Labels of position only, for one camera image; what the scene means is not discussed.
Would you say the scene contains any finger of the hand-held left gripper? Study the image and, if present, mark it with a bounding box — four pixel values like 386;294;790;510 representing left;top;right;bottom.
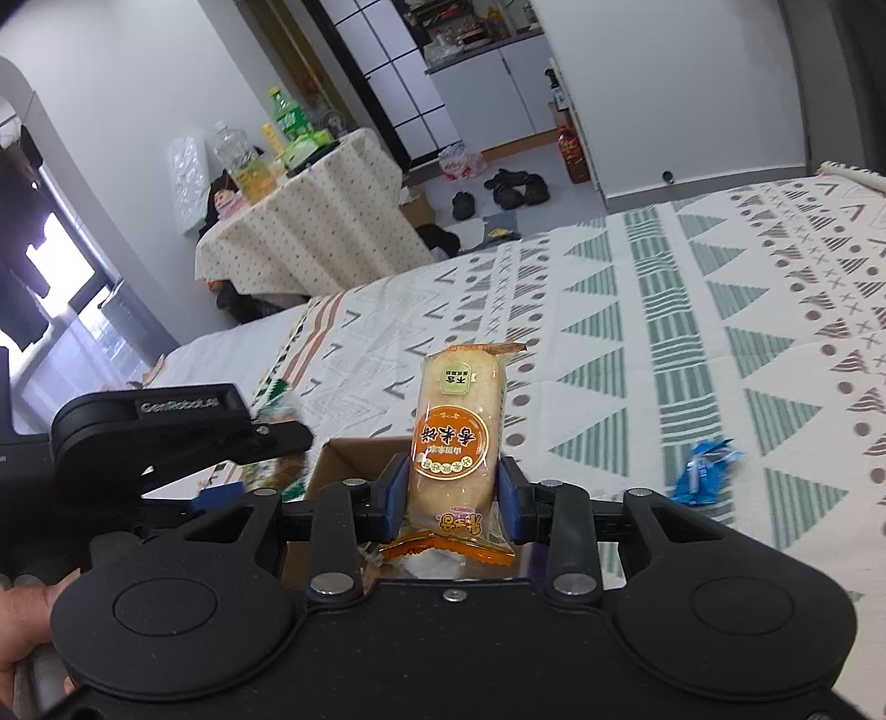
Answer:
239;421;314;464
142;483;246;528

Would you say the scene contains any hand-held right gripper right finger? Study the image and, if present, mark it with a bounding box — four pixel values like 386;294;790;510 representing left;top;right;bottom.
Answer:
498;455;707;600

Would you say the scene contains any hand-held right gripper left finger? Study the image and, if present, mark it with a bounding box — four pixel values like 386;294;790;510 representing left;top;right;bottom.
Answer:
183;453;413;600

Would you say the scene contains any green round cookie packet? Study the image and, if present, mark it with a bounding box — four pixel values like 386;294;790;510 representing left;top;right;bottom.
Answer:
239;384;312;503

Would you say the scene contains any orange rice cracker packet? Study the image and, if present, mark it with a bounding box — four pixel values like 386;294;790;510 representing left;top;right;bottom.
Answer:
377;342;530;565

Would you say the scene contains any person's left hand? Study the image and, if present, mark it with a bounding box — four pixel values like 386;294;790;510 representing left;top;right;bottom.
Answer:
0;569;83;693

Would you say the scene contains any blue snack packet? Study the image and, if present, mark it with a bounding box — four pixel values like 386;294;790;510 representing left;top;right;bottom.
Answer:
670;438;743;508

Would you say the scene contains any table with dotted cloth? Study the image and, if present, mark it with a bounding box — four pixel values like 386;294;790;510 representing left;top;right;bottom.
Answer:
194;126;434;299

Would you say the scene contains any black bag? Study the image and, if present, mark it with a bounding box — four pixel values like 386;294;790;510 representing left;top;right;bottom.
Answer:
419;223;461;260

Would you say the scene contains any patterned white green blanket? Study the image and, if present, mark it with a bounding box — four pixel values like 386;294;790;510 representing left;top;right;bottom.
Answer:
148;161;886;603

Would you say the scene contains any small cardboard box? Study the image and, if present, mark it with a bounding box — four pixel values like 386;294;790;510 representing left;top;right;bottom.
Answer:
400;187;434;229

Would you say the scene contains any large clear bottle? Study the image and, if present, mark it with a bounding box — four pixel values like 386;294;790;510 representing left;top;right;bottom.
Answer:
211;121;278;205

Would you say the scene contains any grey blue cloth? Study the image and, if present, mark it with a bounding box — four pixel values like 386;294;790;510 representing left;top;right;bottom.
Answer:
477;211;523;246

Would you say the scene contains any green box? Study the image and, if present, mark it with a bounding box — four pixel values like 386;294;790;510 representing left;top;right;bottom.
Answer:
284;131;340;171

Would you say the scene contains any green soda bottle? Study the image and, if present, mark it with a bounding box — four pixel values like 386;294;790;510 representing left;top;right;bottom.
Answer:
269;86;316;150

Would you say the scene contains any pair of black shoes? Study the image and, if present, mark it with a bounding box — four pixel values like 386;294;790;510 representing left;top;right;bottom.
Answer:
483;168;551;210

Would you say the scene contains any white red plastic bag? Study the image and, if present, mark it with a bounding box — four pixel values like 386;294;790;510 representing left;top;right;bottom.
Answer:
438;144;487;182

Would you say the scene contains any red drink bottle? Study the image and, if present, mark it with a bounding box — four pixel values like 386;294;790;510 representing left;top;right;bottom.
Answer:
557;114;593;184

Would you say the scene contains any black framed sliding door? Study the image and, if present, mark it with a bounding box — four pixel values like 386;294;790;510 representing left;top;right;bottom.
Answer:
325;0;458;171

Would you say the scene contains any white cabinet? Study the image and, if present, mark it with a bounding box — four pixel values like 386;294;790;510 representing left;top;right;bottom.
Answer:
424;31;558;163

